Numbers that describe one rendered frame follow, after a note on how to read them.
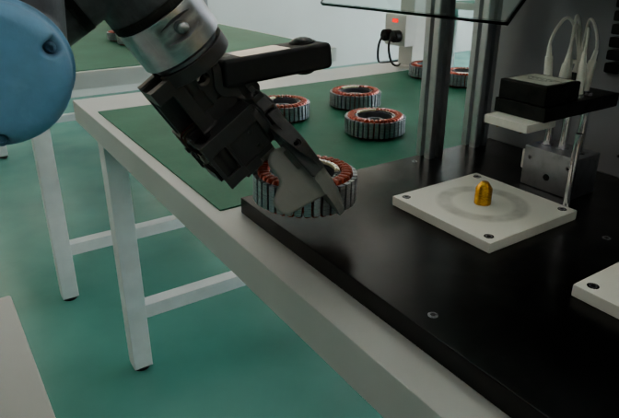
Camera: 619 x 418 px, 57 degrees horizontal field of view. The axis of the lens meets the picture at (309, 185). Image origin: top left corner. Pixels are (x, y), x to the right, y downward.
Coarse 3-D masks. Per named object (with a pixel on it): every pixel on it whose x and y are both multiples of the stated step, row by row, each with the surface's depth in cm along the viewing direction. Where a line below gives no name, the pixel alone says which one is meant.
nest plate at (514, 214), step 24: (408, 192) 70; (432, 192) 70; (456, 192) 70; (504, 192) 70; (528, 192) 70; (432, 216) 64; (456, 216) 63; (480, 216) 63; (504, 216) 63; (528, 216) 63; (552, 216) 63; (480, 240) 58; (504, 240) 59
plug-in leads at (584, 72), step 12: (576, 24) 68; (588, 24) 69; (552, 36) 69; (576, 36) 70; (588, 36) 66; (552, 60) 70; (576, 60) 72; (552, 72) 70; (564, 72) 68; (576, 72) 72; (588, 72) 68; (588, 84) 69
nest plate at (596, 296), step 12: (600, 276) 51; (612, 276) 51; (576, 288) 50; (588, 288) 50; (600, 288) 50; (612, 288) 50; (588, 300) 49; (600, 300) 48; (612, 300) 48; (612, 312) 48
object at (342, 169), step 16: (336, 160) 63; (256, 176) 59; (272, 176) 58; (336, 176) 58; (352, 176) 59; (256, 192) 59; (272, 192) 56; (352, 192) 58; (272, 208) 57; (304, 208) 56; (320, 208) 56
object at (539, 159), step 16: (528, 144) 75; (544, 144) 74; (528, 160) 75; (544, 160) 73; (560, 160) 71; (592, 160) 71; (528, 176) 75; (544, 176) 73; (560, 176) 71; (576, 176) 70; (592, 176) 72; (560, 192) 72; (576, 192) 71
